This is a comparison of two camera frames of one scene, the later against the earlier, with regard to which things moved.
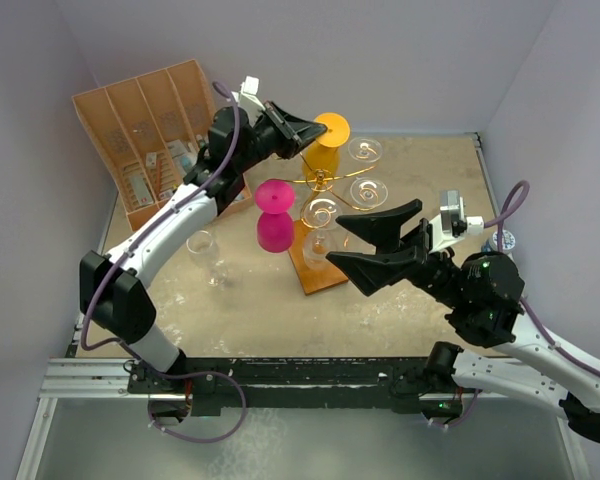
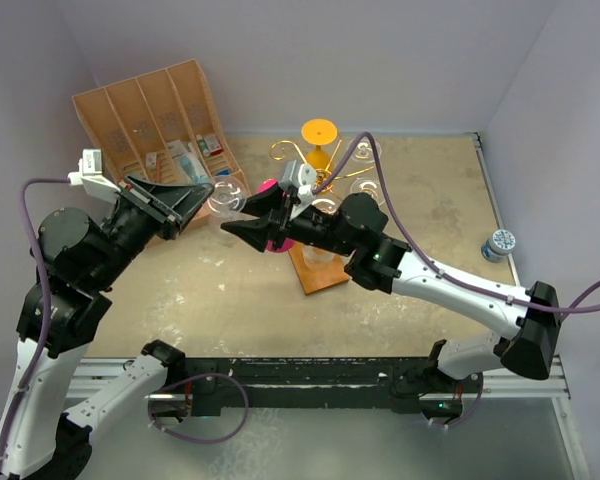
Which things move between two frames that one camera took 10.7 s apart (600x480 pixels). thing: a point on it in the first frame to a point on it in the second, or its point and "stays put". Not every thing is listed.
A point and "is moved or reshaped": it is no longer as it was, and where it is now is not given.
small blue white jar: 492,244 stays put
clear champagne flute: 365,150 stays put
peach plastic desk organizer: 153,128 stays put
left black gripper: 293,132 to 170,205
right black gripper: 372,270 to 275,227
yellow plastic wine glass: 321,158 is moved or reshaped
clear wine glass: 204,251 is moved or reshaped
